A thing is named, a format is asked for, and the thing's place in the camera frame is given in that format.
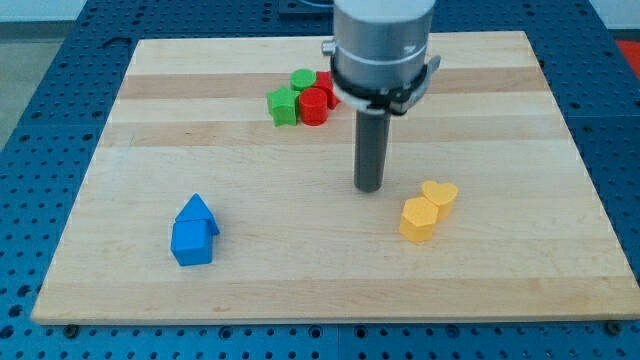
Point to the yellow heart block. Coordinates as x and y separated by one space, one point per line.
442 195

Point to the red block behind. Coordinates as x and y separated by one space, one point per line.
324 83

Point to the blue perforated table plate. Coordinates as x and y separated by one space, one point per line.
46 157

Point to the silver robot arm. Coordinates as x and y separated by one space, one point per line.
379 67

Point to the green star block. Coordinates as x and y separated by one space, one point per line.
283 106

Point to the wooden board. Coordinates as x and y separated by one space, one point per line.
527 238

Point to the blue triangle block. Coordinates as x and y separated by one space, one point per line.
197 210

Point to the yellow hexagon block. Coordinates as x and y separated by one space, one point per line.
418 219

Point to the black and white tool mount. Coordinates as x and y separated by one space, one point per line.
377 101

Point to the blue cube block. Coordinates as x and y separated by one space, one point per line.
192 243

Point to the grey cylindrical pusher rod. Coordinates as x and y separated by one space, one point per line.
371 141

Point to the red cylinder block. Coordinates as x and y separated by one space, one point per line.
313 107

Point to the green cylinder block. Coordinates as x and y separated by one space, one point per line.
302 79

